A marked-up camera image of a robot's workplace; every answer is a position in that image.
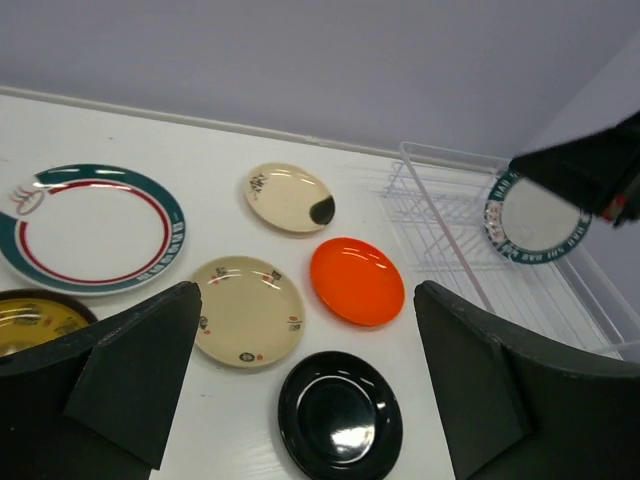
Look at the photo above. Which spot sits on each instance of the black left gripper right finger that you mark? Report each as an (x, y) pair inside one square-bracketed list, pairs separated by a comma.
[(515, 404)]

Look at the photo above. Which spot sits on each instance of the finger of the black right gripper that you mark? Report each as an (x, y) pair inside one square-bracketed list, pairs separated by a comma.
[(598, 173)]

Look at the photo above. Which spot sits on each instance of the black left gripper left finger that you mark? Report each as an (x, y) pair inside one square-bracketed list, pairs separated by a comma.
[(99, 403)]

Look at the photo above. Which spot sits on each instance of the white plate green lettered rim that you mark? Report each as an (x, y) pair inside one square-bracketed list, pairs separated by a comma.
[(529, 225)]

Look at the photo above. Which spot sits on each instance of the brown yellow plate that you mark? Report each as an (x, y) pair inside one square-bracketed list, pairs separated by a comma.
[(30, 317)]

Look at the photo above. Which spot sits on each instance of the large green red rimmed plate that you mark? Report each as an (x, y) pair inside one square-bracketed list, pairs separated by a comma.
[(90, 229)]

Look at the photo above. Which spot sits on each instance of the cream plate with small motifs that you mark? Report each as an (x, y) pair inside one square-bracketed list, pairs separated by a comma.
[(252, 314)]

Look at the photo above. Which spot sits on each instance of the orange plate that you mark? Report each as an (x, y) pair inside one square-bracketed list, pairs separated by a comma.
[(357, 282)]

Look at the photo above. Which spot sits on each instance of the cream plate with black patch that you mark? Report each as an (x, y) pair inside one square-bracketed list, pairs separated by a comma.
[(289, 198)]

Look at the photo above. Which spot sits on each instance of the white wire dish rack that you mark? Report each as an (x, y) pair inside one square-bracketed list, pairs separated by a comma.
[(435, 200)]

